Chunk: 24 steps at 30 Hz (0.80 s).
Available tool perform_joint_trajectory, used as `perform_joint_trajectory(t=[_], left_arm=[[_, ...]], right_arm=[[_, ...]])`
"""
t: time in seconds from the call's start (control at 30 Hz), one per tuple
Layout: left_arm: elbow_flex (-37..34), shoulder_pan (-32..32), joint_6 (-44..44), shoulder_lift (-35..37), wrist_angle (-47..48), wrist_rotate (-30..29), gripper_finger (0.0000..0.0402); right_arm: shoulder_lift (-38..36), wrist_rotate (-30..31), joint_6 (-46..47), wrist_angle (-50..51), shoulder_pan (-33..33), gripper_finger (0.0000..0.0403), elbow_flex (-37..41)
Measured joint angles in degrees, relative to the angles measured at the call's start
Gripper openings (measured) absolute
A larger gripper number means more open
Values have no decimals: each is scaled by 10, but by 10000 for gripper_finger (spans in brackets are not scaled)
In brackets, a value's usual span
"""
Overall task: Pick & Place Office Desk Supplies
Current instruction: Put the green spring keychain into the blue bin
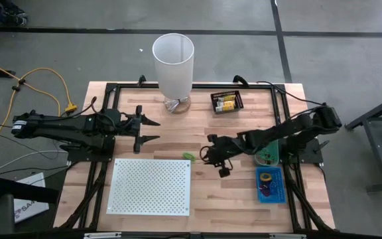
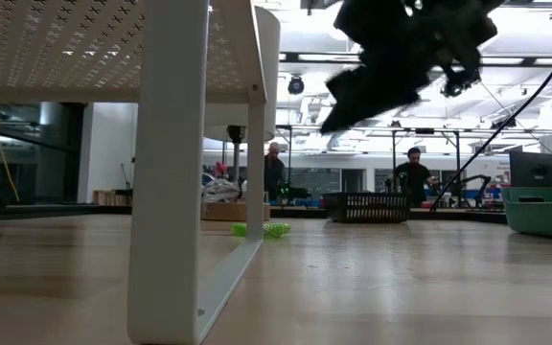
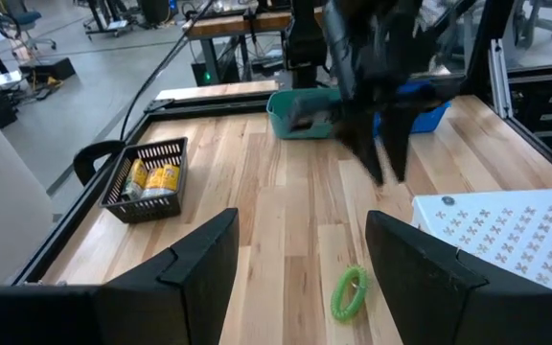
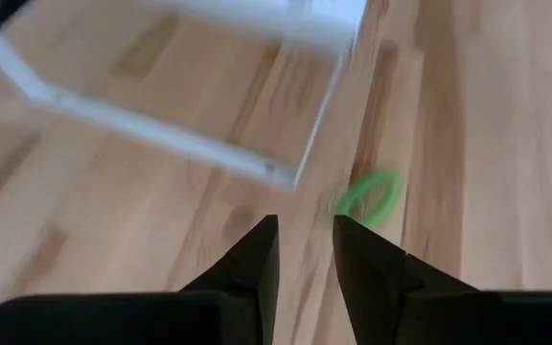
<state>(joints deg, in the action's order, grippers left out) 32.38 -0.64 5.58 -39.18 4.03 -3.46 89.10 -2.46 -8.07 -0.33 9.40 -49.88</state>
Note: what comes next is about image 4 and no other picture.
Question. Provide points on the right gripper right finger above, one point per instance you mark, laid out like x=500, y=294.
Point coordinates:
x=372, y=278

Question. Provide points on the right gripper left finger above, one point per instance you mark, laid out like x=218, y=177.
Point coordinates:
x=257, y=268

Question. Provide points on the green coil wristband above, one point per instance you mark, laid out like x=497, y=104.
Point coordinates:
x=387, y=184

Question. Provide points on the white perforated metal shelf riser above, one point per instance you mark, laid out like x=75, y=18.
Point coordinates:
x=161, y=134

